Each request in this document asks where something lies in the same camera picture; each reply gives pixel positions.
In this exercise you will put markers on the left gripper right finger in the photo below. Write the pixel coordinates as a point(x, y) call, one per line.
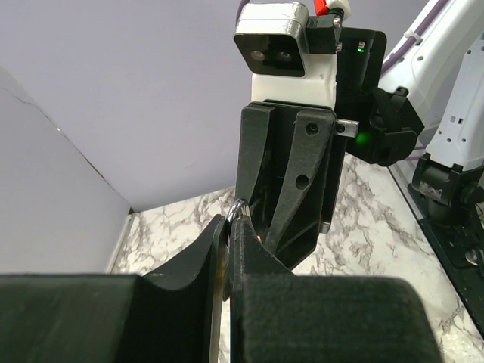
point(277, 316)

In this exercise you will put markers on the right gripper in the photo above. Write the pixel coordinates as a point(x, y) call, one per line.
point(299, 173)

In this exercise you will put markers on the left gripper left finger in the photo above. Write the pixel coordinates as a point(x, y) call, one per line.
point(171, 314)

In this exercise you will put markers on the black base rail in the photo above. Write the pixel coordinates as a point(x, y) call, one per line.
point(444, 202)

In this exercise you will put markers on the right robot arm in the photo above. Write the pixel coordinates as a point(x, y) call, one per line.
point(383, 99)

